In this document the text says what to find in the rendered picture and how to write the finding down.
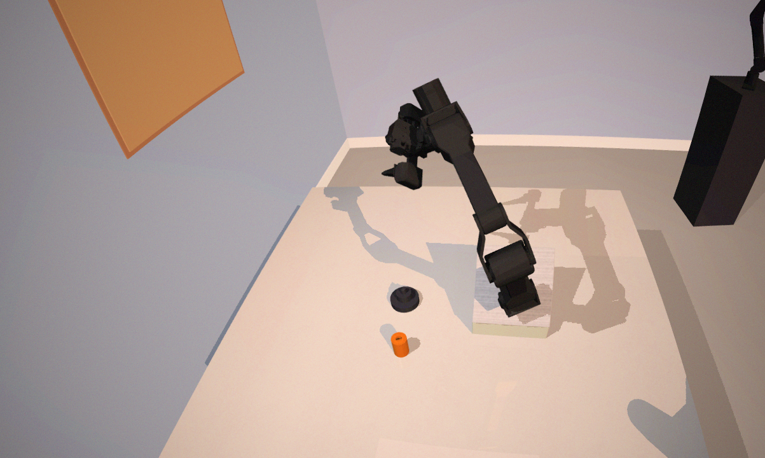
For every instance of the orange knob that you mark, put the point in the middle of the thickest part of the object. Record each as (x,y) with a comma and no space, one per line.
(400,344)

